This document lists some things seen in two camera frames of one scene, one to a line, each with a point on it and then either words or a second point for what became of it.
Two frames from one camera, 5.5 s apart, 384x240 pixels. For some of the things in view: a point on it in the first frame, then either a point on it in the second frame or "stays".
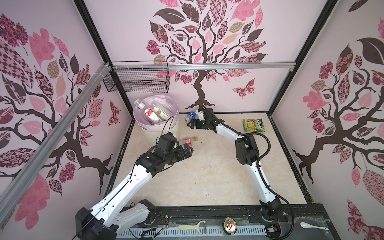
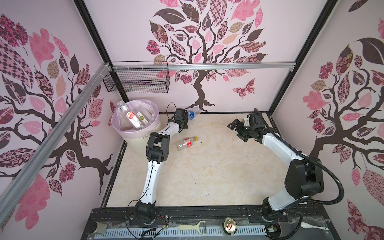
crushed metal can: x=229 y=225 stays
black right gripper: x=198 y=122 → x=234 y=123
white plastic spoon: x=306 y=225 stays
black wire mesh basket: x=149 y=76 stays
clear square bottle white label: x=160 y=113 → x=142 y=118
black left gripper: x=182 y=156 → x=184 y=116
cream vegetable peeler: x=194 y=227 stays
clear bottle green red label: x=152 y=116 → x=130 y=115
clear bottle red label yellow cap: x=188 y=141 stays
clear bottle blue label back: x=191 y=115 stays
